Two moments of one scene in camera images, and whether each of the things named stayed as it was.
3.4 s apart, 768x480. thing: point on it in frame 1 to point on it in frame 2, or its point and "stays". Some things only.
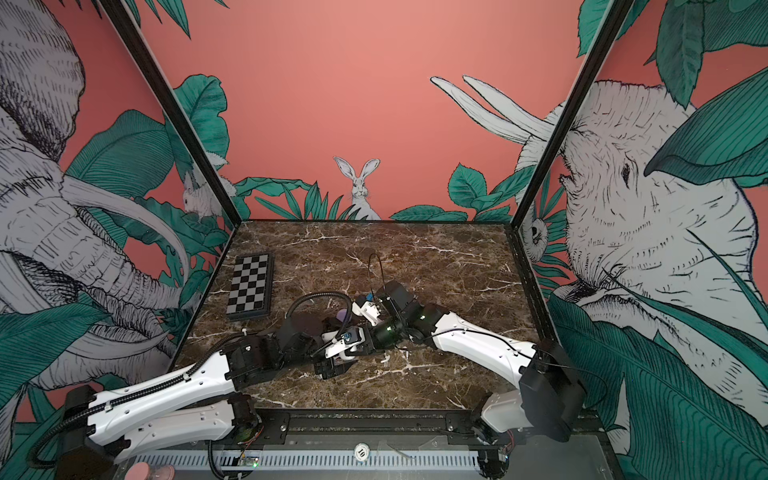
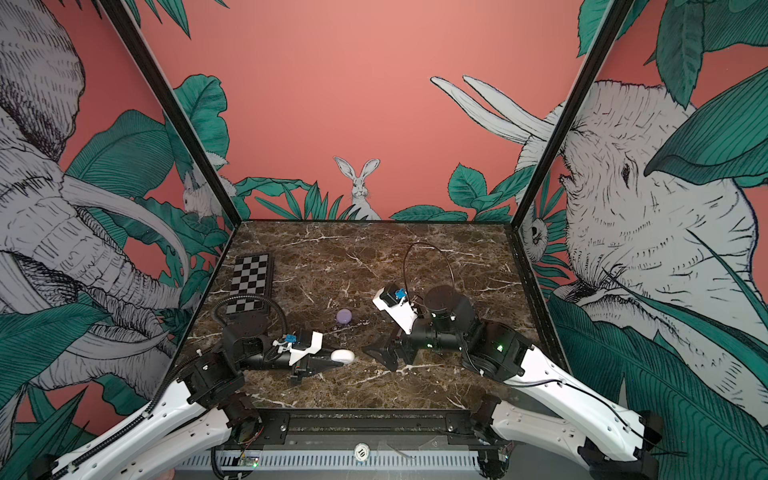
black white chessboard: x=250 y=291 stays
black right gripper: x=371 y=343 to x=392 y=353
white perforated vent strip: x=378 y=461 stays
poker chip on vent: x=362 y=451 stays
